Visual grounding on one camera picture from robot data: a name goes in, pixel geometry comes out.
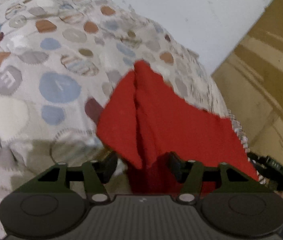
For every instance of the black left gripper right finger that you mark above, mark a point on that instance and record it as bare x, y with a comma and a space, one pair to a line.
193, 175

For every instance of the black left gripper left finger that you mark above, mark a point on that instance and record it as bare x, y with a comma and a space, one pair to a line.
93, 174

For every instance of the red garment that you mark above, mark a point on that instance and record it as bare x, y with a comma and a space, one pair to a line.
145, 120

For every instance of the dotted patterned bed cover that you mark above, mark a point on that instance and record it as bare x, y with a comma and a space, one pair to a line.
60, 61

